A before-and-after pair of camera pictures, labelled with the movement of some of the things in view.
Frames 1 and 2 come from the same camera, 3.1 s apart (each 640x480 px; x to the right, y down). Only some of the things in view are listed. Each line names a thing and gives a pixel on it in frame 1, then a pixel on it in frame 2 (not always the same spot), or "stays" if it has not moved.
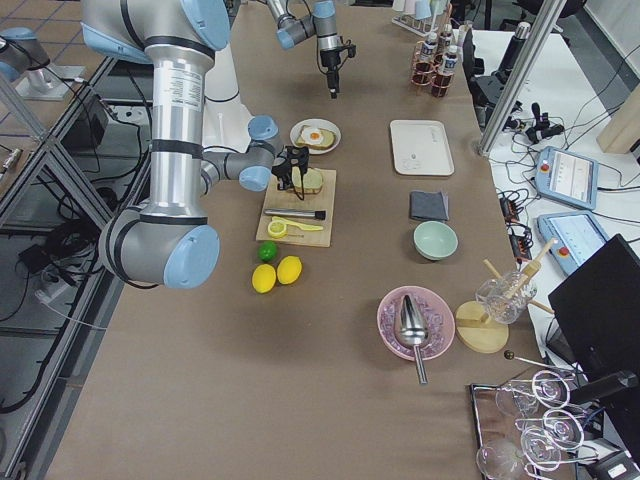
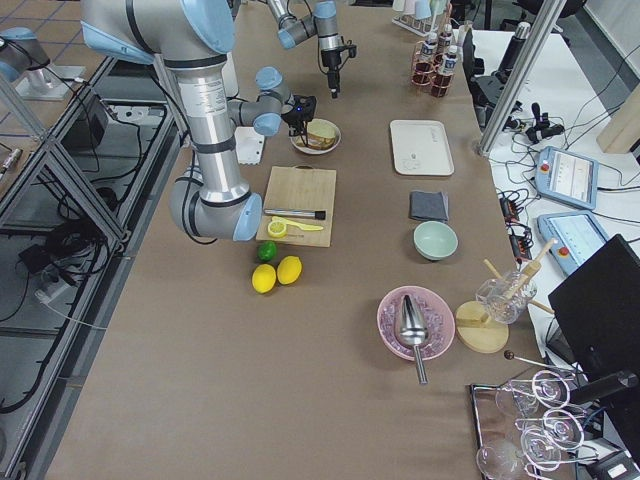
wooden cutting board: x=275 y=199 stays
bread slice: x=312 y=180 -> x=321 y=129
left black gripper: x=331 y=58 stays
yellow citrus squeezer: x=288 y=222 stays
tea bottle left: x=446 y=41 stays
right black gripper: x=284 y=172 -> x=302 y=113
